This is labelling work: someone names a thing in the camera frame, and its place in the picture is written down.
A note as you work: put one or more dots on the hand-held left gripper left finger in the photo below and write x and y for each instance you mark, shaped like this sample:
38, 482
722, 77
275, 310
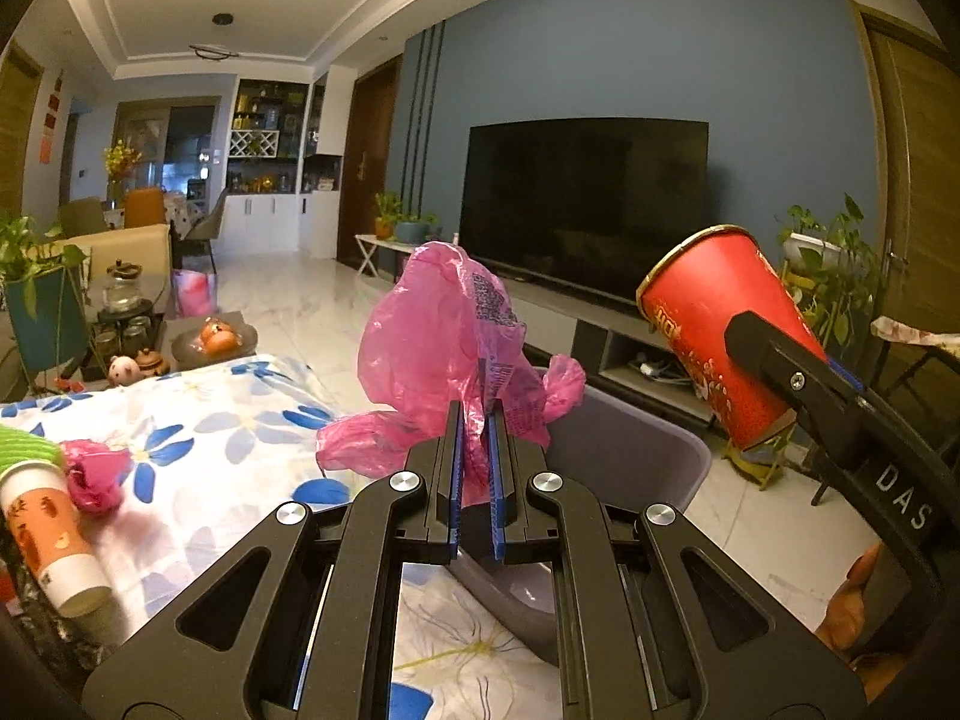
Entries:
452, 480

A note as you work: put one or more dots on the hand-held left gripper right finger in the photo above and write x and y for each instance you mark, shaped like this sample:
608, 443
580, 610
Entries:
495, 480

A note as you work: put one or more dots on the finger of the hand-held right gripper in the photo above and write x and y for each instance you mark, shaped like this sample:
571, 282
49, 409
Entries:
780, 364

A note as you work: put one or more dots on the grey plastic waste bin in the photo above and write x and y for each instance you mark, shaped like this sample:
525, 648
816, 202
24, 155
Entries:
630, 457

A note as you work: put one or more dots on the large pink plastic bag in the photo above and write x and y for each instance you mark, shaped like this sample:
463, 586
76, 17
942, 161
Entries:
427, 345

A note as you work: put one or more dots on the small pink bag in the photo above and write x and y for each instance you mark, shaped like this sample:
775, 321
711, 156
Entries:
94, 476

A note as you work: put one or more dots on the orange and white paper cup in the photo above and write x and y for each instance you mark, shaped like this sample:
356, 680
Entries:
52, 532

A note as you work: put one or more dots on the green ribbed cup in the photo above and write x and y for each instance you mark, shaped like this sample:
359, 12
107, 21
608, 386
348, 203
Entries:
26, 450

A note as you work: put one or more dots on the person's right hand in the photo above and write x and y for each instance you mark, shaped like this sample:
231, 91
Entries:
855, 615

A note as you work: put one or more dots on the trailing plant in white pot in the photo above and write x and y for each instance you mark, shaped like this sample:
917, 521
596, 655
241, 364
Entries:
832, 262

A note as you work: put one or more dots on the grey television cabinet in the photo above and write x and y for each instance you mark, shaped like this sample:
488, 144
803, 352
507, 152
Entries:
600, 337

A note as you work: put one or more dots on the blue floral tablecloth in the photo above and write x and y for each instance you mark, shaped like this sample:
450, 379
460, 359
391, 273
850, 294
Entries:
225, 427

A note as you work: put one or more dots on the light wooden door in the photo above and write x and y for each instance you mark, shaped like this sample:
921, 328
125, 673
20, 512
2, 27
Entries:
919, 165
19, 135

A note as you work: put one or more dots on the white folding stand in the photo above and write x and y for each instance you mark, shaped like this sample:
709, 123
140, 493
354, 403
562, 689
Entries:
375, 247

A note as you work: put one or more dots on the plant in round teal pot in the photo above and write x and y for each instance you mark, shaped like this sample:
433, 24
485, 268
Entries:
412, 231

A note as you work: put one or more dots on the black flat television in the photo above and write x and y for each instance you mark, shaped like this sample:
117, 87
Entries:
585, 202

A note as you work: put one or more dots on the small plant in orange pot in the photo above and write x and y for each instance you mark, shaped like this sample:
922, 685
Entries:
386, 214

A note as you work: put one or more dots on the dark coffee table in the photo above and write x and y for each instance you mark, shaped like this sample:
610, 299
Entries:
187, 337

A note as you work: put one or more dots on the pink gift bag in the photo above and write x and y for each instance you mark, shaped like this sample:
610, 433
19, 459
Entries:
195, 294

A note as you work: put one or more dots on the white display cabinet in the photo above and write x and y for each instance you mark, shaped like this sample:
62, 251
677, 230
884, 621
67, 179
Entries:
262, 221

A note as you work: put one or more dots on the small brown teapot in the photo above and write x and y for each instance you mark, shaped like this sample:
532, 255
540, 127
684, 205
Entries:
152, 362

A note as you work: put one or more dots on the dark wooden door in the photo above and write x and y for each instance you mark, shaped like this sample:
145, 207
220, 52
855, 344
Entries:
367, 165

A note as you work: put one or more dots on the pink pig figurine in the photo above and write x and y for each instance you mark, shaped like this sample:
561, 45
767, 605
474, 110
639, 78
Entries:
124, 370

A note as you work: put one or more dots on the grey dining chair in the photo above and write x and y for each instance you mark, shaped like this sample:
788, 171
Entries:
204, 229

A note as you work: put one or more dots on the glass teapot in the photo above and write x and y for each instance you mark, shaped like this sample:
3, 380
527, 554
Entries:
124, 289

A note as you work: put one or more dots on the orange dining chair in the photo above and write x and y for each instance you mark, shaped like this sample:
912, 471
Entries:
144, 208

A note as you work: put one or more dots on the potted plant in teal planter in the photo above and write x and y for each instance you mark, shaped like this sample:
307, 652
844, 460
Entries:
41, 315

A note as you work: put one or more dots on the yellow flower bouquet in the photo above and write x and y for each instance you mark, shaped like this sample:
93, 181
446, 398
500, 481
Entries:
120, 165

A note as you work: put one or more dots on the red wall decorations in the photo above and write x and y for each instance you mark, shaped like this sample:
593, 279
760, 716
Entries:
51, 120

